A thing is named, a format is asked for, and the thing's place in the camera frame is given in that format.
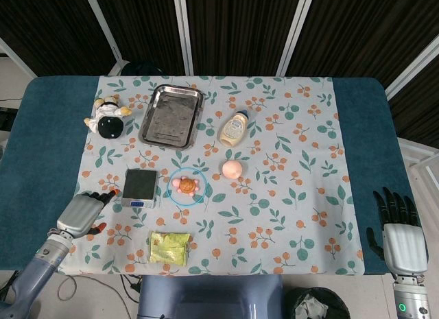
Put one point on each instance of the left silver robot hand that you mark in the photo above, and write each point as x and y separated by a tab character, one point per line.
80	212

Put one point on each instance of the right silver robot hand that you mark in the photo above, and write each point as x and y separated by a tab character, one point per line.
404	247

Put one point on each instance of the small digital kitchen scale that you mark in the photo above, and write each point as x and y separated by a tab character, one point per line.
140	185

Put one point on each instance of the small pink orange toy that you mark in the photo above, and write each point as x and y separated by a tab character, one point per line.
186	187

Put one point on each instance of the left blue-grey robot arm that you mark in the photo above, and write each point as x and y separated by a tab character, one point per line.
34	278

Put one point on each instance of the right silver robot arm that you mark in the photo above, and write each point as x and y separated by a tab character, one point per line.
409	298

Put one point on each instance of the black cloth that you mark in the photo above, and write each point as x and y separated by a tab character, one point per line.
142	69

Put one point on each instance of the teal table cover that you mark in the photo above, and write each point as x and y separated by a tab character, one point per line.
44	154

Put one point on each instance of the black white plush toy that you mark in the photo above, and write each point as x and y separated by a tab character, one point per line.
109	127

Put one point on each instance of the yellow-green snack packet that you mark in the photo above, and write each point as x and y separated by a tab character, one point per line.
169	248

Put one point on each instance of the black waste bin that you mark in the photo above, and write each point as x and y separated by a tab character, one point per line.
319	305

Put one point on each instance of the stainless steel tray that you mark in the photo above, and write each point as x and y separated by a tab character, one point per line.
171	118

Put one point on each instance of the floral leaf print tablecloth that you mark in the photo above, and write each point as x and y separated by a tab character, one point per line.
274	202

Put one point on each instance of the blue-grey robot torso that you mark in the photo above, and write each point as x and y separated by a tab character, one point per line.
209	298

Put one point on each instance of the peach coloured ball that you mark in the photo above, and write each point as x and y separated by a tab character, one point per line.
232	169

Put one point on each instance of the cream sauce squeeze bottle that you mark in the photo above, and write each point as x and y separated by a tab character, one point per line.
233	130

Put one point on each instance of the dark folding screen white frame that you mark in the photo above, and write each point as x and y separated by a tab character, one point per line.
240	27

